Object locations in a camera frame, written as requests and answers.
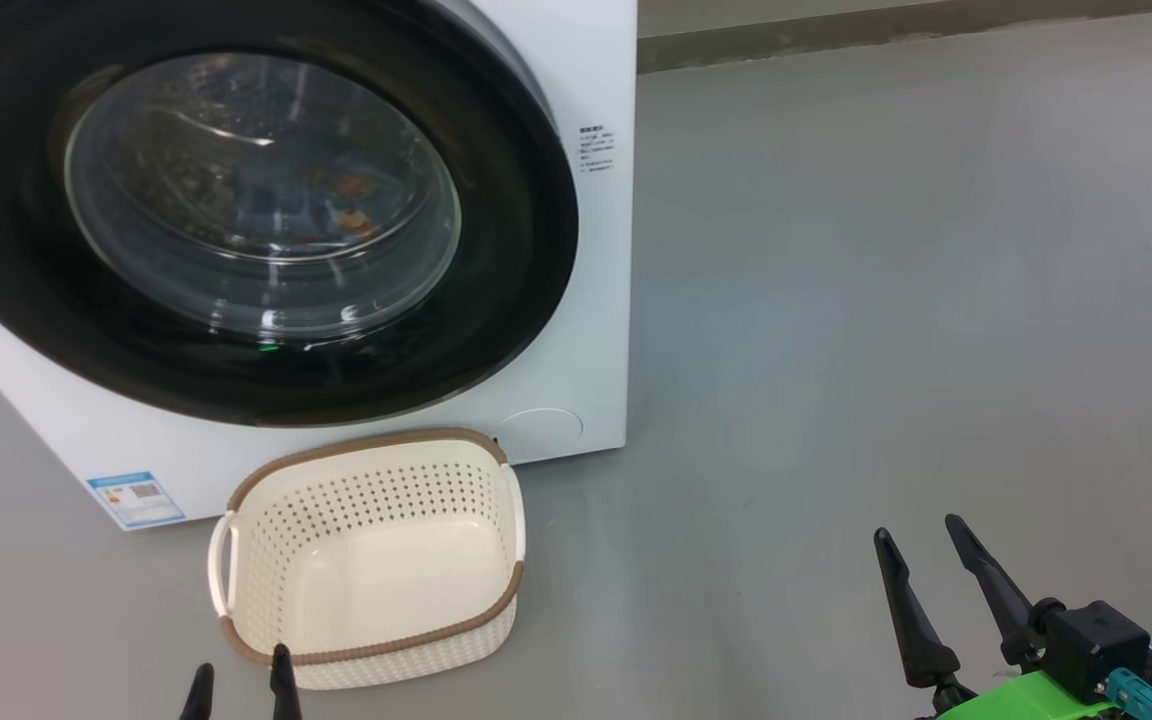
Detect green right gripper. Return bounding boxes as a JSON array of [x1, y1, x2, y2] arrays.
[[873, 514, 1117, 720]]

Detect blue and orange clothes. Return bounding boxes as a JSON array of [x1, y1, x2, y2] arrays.
[[301, 160, 387, 249]]

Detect grey wall baseboard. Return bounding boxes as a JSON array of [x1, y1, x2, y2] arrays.
[[636, 0, 1152, 75]]

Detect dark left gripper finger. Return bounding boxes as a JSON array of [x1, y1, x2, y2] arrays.
[[179, 662, 215, 720], [269, 643, 304, 720]]

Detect small printed text sticker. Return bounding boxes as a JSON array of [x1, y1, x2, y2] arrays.
[[578, 125, 617, 174]]

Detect blue energy label sticker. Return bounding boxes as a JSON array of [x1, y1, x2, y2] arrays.
[[86, 470, 187, 530]]

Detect black round glass washer door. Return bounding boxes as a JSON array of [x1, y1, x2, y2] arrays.
[[0, 0, 581, 428]]

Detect round white filter cover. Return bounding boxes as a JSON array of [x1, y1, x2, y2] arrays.
[[496, 407, 585, 464]]

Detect cream perforated laundry basket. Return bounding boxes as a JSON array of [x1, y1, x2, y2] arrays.
[[206, 428, 527, 692]]

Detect white front-load washing machine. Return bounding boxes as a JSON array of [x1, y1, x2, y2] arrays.
[[0, 0, 637, 532]]

